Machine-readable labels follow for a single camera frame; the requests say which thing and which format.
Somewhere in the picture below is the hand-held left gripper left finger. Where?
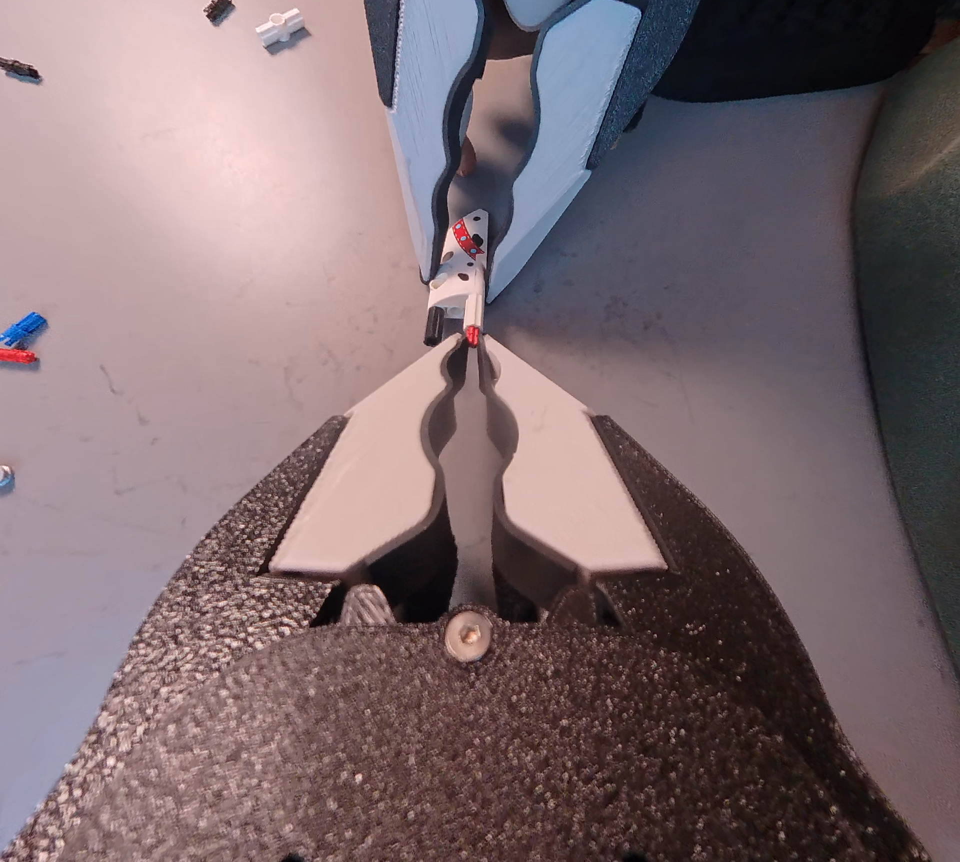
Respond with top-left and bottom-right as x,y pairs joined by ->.
266,333 -> 462,619

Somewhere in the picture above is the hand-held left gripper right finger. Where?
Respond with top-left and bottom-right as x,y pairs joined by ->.
480,335 -> 669,619

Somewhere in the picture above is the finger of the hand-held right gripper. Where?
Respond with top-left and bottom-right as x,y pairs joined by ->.
384,0 -> 489,287
483,0 -> 645,306

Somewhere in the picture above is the white spotted lego panel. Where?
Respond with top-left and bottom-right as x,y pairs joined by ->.
429,208 -> 496,314

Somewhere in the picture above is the blue lego pin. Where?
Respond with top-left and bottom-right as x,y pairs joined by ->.
0,312 -> 48,347

